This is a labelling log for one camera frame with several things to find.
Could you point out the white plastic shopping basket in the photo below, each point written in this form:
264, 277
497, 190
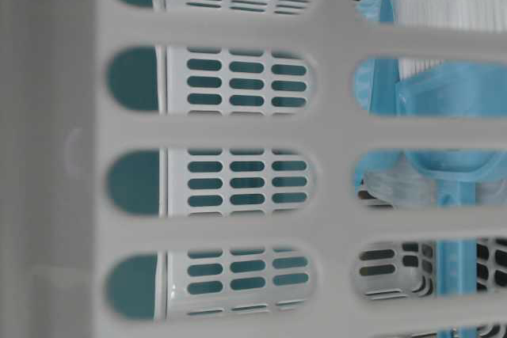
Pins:
61, 130

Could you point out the blue hand brush white bristles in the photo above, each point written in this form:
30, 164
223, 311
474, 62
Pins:
428, 87

